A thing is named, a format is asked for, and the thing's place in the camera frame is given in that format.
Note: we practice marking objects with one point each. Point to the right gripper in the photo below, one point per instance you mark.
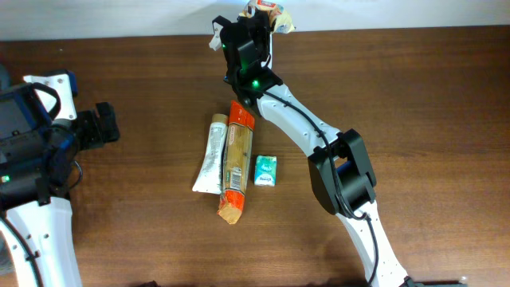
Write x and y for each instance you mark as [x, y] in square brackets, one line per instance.
[260, 34]

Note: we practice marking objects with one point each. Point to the white barcode scanner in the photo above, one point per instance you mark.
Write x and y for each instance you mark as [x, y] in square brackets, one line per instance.
[269, 60]

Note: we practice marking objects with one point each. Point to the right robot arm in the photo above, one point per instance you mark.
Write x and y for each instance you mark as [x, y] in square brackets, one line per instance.
[342, 177]

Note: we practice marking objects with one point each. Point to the teal tissue pack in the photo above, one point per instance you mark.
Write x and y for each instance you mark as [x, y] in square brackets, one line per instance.
[265, 171]

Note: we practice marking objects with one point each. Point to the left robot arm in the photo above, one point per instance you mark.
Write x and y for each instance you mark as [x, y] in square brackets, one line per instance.
[38, 152]

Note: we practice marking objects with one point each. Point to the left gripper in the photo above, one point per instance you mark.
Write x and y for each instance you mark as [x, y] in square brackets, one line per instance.
[92, 119]

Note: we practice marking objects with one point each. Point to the orange spaghetti packet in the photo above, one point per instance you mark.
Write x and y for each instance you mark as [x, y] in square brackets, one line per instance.
[236, 163]

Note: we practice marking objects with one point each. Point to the yellow snack bag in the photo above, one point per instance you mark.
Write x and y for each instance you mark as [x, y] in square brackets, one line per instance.
[280, 20]

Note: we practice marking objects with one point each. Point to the white cream tube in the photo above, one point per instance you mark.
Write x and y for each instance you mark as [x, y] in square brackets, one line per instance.
[209, 178]

